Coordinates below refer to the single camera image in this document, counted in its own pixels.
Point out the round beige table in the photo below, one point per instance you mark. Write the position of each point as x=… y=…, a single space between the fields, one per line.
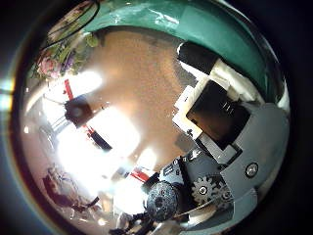
x=140 y=71

